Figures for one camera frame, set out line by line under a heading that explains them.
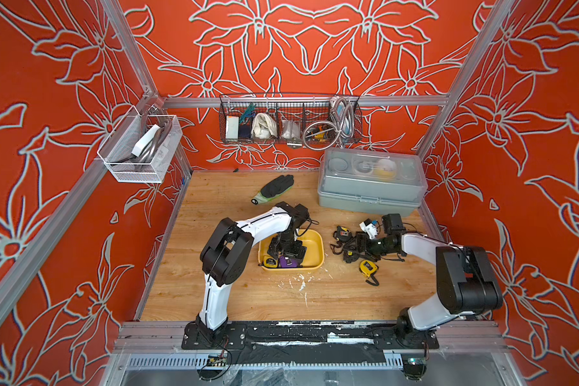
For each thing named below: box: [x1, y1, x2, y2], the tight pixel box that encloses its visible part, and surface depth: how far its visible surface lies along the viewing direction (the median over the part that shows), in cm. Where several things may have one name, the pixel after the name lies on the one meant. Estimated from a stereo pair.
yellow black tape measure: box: [258, 254, 279, 269], surface depth 88 cm
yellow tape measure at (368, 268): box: [358, 259, 380, 287], surface depth 87 cm
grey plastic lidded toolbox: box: [316, 147, 428, 217], surface depth 97 cm
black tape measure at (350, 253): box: [342, 245, 360, 263], surface depth 89 cm
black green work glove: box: [250, 174, 295, 206], surface depth 113 cm
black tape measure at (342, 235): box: [329, 225, 354, 255], surface depth 95 cm
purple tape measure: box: [279, 254, 299, 268], surface depth 87 cm
